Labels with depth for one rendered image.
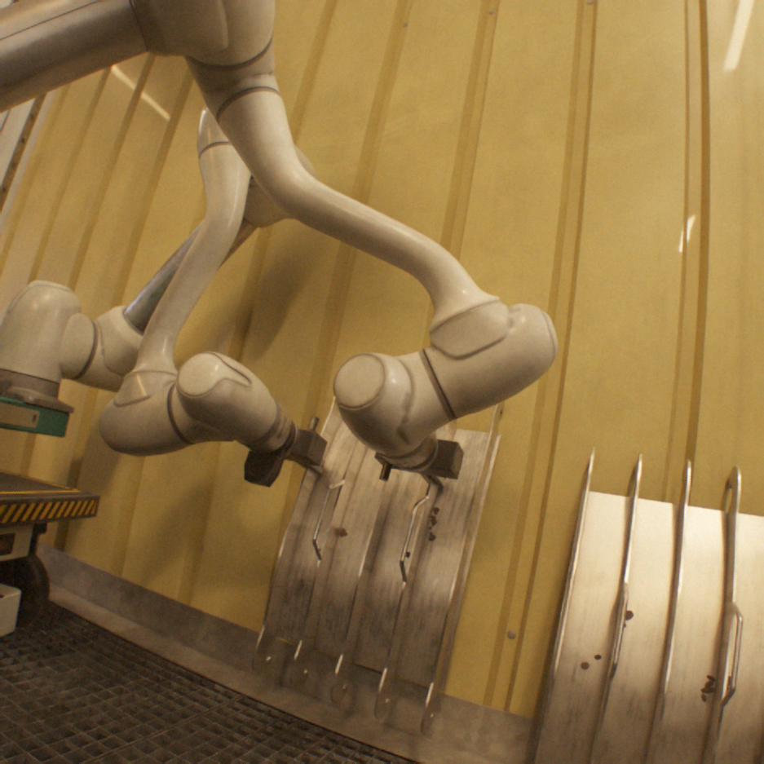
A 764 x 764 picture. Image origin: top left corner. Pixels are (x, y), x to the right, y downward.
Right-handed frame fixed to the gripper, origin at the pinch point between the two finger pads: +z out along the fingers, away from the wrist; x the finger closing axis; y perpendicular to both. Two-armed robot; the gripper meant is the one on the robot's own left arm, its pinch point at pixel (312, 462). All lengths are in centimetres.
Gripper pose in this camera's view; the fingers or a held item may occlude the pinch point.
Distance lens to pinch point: 106.5
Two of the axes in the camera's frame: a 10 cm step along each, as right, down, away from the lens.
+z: 3.1, 4.1, 8.6
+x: -9.1, -1.2, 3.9
